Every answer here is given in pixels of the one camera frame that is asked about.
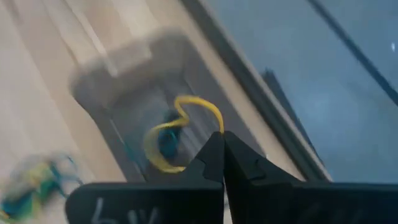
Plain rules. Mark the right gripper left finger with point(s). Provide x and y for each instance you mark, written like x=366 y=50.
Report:
x=155 y=202

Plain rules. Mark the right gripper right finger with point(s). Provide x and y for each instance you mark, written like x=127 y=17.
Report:
x=280 y=202

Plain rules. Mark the green rubber band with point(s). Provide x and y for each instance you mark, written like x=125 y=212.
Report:
x=51 y=183

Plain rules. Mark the grey translucent plastic bin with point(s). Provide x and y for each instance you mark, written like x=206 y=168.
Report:
x=130 y=77

